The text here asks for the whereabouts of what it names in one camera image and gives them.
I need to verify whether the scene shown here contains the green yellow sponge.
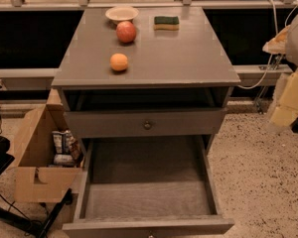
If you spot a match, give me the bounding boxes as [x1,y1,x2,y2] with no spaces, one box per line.
[154,16,180,31]

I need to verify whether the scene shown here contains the cream ceramic bowl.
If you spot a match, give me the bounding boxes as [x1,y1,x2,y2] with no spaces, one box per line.
[105,6,139,25]

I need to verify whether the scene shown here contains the orange fruit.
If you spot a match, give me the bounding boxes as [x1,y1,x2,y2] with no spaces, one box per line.
[110,54,128,71]

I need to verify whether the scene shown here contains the cardboard box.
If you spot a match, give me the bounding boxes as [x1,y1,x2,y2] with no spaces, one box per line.
[13,89,81,202]

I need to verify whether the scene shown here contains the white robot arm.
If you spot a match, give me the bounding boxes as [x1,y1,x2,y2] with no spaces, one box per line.
[262,14,298,129]

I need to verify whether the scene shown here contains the snack packets in box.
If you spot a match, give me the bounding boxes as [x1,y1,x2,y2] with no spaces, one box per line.
[52,130,83,167]

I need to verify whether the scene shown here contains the grey wooden drawer cabinet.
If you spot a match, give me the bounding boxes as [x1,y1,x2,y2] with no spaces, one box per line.
[51,6,241,154]

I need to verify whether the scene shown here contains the closed grey top drawer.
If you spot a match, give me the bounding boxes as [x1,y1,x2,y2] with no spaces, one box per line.
[65,108,225,138]

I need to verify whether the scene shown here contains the open grey middle drawer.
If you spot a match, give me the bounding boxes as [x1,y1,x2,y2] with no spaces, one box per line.
[63,136,234,238]

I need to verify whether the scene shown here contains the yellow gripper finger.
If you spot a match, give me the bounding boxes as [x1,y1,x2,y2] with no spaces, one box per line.
[267,68,298,132]
[262,26,290,55]

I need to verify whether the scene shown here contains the red apple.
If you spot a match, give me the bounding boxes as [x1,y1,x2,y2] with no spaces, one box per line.
[116,21,136,43]

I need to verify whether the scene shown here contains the black stand with cables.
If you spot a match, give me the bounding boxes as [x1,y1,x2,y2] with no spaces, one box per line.
[0,135,74,238]

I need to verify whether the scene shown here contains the white cable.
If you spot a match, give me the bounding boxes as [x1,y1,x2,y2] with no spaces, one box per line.
[236,0,298,90]

